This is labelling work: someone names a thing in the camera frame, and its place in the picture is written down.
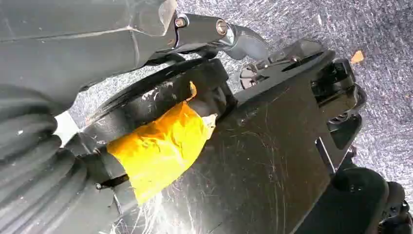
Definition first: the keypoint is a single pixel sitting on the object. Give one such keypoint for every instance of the small orange scrap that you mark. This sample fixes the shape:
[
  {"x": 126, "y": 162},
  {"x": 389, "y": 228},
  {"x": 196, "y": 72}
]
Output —
[{"x": 357, "y": 57}]

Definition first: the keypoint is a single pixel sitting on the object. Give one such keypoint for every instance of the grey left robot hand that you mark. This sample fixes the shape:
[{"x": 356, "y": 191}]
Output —
[{"x": 64, "y": 48}]

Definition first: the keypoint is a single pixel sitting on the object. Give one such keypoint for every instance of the black robot foot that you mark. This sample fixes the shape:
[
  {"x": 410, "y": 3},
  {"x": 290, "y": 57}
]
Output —
[{"x": 351, "y": 203}]

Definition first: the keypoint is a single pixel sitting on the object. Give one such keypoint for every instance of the ribbed grey left arm sleeve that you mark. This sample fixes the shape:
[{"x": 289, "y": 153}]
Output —
[{"x": 35, "y": 181}]

